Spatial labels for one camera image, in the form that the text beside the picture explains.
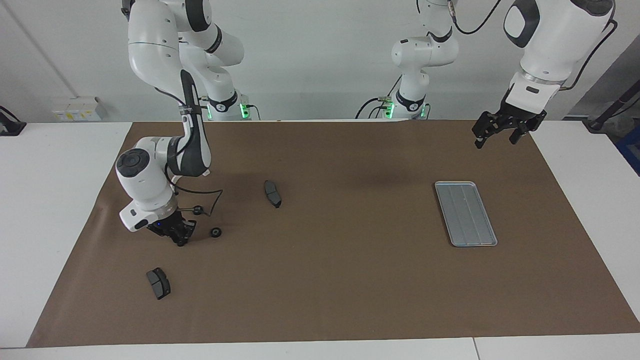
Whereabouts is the silver metal tray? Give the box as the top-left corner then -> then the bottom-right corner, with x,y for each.
434,181 -> 499,248

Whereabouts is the grey brake pad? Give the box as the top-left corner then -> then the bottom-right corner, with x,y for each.
263,180 -> 283,209
146,267 -> 172,301

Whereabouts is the black stand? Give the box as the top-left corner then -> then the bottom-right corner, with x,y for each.
587,82 -> 640,133

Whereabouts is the blue crate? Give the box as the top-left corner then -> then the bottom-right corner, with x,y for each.
616,125 -> 640,177

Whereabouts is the brown table mat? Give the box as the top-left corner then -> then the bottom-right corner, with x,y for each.
26,119 -> 640,349

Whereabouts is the black table clamp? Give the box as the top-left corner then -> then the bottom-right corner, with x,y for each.
0,106 -> 27,137

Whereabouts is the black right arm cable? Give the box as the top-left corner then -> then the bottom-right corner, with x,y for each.
167,172 -> 224,217

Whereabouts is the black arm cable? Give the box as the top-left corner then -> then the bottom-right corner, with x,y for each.
167,172 -> 224,217
447,0 -> 618,92

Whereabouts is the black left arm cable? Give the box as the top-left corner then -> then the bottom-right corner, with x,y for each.
447,0 -> 618,92

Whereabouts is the black base power cable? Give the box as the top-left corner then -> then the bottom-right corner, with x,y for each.
355,75 -> 403,120

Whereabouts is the white wall socket box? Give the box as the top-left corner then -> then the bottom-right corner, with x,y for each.
51,96 -> 108,122

